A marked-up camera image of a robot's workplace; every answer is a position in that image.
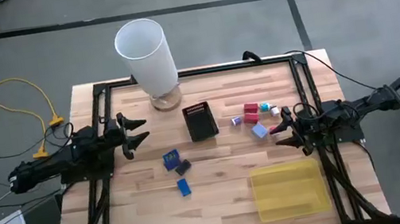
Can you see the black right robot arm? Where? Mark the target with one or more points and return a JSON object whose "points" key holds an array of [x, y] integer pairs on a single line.
{"points": [[344, 109]]}

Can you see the large blue printed box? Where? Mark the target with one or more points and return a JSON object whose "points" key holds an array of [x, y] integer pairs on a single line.
{"points": [[171, 158]]}

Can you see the small black box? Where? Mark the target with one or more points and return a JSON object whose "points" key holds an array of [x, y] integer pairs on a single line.
{"points": [[183, 167]]}

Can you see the teal tape roll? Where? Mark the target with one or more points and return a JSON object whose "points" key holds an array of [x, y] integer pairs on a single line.
{"points": [[265, 107]]}

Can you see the light blue box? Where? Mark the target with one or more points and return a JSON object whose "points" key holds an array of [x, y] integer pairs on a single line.
{"points": [[259, 130]]}

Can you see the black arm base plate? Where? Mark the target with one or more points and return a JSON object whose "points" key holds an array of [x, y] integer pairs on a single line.
{"points": [[89, 177], [351, 136]]}

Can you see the red box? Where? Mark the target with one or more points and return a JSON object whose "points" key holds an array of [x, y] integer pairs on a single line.
{"points": [[251, 108], [251, 118]]}

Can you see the small plain blue box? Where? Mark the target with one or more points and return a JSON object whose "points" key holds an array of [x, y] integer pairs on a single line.
{"points": [[184, 187]]}

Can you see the pink tape roll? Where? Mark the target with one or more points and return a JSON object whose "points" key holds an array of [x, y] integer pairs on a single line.
{"points": [[273, 129]]}

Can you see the yellow translucent plastic tray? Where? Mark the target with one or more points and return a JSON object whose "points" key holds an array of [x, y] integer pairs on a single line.
{"points": [[291, 190]]}

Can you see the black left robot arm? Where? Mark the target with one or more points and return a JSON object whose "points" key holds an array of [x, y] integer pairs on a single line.
{"points": [[51, 163]]}

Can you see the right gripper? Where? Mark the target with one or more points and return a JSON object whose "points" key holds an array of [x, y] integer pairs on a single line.
{"points": [[301, 130]]}

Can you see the black plastic basket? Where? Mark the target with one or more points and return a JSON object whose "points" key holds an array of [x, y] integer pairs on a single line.
{"points": [[201, 124]]}

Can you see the white shade wooden base lamp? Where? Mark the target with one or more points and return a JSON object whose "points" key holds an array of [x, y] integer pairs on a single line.
{"points": [[145, 56]]}

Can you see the purple tape roll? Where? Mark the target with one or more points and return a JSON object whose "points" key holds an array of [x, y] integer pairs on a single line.
{"points": [[236, 121]]}

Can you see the black aluminium table frame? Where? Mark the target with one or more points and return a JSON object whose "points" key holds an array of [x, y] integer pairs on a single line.
{"points": [[217, 68]]}

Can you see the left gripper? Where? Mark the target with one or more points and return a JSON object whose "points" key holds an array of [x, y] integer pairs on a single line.
{"points": [[115, 135]]}

